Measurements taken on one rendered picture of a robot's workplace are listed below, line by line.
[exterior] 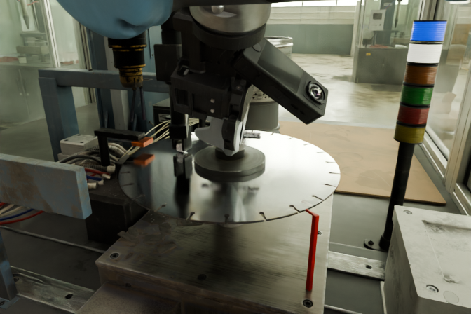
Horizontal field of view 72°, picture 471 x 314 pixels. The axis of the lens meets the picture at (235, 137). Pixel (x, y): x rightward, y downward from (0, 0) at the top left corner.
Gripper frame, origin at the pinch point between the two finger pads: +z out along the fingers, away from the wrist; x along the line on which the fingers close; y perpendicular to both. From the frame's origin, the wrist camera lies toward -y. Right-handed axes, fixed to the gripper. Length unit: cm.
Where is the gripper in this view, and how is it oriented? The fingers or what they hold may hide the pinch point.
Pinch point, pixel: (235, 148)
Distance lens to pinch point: 45.9
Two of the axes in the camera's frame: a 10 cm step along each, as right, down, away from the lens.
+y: -9.6, -2.6, 1.2
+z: -0.7, 6.3, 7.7
